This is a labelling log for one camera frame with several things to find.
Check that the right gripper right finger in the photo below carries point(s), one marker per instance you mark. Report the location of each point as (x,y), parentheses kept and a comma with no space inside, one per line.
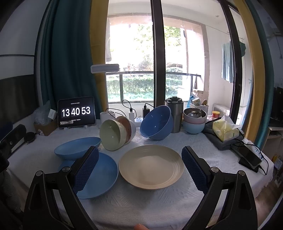
(239,209)

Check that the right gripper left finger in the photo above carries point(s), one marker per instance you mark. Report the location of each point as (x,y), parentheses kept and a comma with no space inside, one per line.
(41,210)

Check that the light blue shallow plate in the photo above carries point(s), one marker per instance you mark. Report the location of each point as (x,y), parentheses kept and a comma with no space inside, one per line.
(76,148)

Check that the beige round plate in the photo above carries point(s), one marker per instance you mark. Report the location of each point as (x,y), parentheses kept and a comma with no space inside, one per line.
(151,167)

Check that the pale green bowl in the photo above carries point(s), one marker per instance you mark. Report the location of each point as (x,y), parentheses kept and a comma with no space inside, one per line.
(112,134)

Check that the large dark blue bowl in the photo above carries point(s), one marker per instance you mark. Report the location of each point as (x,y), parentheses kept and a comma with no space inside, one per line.
(157,124)

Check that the pink strawberry ceramic bowl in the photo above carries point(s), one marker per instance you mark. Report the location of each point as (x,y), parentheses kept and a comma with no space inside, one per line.
(129,126)

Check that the person's right hand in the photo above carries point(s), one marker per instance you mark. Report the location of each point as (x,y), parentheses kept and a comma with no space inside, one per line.
(140,227)

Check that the black phone on stand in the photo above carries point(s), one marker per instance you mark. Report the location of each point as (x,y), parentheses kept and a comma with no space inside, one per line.
(247,158)

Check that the round black puck device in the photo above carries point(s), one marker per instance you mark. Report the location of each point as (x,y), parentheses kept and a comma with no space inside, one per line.
(29,137)

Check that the white textured tablecloth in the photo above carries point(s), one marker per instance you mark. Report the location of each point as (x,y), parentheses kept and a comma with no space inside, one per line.
(126,204)

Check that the cardboard box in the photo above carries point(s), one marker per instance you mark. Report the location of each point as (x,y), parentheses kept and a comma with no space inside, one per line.
(46,130)

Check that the yellow tissue pack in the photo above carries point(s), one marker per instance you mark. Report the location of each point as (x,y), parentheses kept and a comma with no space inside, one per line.
(225,129)

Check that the light blue small bowl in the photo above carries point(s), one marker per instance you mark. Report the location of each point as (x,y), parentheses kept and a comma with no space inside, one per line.
(193,128)

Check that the clear plastic bag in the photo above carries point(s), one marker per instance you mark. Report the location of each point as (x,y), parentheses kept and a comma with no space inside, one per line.
(40,114)

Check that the small white box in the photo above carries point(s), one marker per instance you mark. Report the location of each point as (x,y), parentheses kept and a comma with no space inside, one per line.
(52,114)

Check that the red yellow can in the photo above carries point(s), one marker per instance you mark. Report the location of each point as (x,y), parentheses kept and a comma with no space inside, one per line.
(215,114)

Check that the tablet showing clock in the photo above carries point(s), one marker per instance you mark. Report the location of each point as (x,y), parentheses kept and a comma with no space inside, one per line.
(76,112)

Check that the white plastic basket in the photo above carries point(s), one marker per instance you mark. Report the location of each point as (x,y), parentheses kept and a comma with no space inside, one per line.
(202,107)

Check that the white desk lamp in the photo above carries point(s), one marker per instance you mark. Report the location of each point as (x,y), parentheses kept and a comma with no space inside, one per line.
(100,71)

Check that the steel travel tumbler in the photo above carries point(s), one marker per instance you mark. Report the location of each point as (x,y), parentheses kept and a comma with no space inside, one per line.
(176,106)

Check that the white charger plug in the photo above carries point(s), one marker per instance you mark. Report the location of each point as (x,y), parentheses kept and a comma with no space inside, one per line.
(132,115)

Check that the white power strip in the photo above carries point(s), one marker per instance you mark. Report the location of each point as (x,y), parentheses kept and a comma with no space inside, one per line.
(138,120)

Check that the black charger plug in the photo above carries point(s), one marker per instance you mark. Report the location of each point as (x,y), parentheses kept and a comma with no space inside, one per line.
(145,111)

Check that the hanging blue towel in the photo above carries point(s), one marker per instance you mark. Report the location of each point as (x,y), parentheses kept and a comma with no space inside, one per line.
(227,62)

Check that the teal curtain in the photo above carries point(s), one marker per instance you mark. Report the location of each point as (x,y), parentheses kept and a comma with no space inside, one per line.
(65,58)

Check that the yellow curtain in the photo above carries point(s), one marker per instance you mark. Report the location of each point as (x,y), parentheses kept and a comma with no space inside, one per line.
(98,20)

